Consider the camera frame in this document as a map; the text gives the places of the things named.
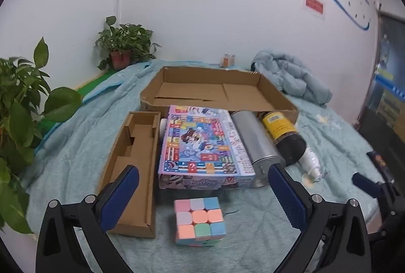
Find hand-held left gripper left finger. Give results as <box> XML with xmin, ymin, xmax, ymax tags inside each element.
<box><xmin>35</xmin><ymin>164</ymin><xmax>140</xmax><ymax>273</ymax></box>

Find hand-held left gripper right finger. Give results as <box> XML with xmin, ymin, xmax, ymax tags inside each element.
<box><xmin>268</xmin><ymin>162</ymin><xmax>371</xmax><ymax>273</ymax></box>

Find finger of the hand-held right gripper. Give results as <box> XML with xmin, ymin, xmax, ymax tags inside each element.
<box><xmin>367</xmin><ymin>150</ymin><xmax>397</xmax><ymax>185</ymax></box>
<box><xmin>352</xmin><ymin>172</ymin><xmax>386</xmax><ymax>199</ymax></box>

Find white plastic bottle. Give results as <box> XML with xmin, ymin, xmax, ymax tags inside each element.
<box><xmin>297</xmin><ymin>146</ymin><xmax>326</xmax><ymax>180</ymax></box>

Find narrow cardboard insert tray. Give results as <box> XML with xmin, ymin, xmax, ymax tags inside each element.
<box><xmin>98</xmin><ymin>111</ymin><xmax>161</xmax><ymax>239</ymax></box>

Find silver cylindrical tin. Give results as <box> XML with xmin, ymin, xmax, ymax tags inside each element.
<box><xmin>229</xmin><ymin>110</ymin><xmax>285</xmax><ymax>189</ymax></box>

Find dark jar with yellow label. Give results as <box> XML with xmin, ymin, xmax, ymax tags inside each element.
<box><xmin>258</xmin><ymin>111</ymin><xmax>308</xmax><ymax>167</ymax></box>

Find pastel puzzle cube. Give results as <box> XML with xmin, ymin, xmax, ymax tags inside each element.
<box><xmin>173</xmin><ymin>196</ymin><xmax>226</xmax><ymax>247</ymax></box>

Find colourful board game box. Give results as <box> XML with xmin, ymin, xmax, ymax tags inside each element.
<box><xmin>157</xmin><ymin>105</ymin><xmax>256</xmax><ymax>191</ymax></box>

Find large shallow cardboard box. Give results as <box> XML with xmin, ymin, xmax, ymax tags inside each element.
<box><xmin>140</xmin><ymin>66</ymin><xmax>299</xmax><ymax>125</ymax></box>

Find teal quilted blanket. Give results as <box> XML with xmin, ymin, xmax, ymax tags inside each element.
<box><xmin>19</xmin><ymin>58</ymin><xmax>385</xmax><ymax>273</ymax></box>

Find glass door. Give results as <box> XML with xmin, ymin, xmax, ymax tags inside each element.
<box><xmin>357</xmin><ymin>12</ymin><xmax>405</xmax><ymax>147</ymax></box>

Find green mat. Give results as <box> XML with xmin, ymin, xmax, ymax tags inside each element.
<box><xmin>35</xmin><ymin>69</ymin><xmax>116</xmax><ymax>134</ymax></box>

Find light blue padded jacket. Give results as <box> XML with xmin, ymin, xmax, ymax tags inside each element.
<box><xmin>251</xmin><ymin>50</ymin><xmax>333</xmax><ymax>106</ymax></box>

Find large-leaved green plant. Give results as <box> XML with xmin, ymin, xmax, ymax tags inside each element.
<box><xmin>0</xmin><ymin>36</ymin><xmax>83</xmax><ymax>235</ymax></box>

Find small glass jar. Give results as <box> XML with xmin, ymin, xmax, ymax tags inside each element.
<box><xmin>219</xmin><ymin>53</ymin><xmax>237</xmax><ymax>69</ymax></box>

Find small potted green plant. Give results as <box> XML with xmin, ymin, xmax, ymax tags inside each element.
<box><xmin>95</xmin><ymin>16</ymin><xmax>162</xmax><ymax>71</ymax></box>

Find red wall sign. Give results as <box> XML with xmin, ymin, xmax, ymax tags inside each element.
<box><xmin>304</xmin><ymin>0</ymin><xmax>326</xmax><ymax>20</ymax></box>

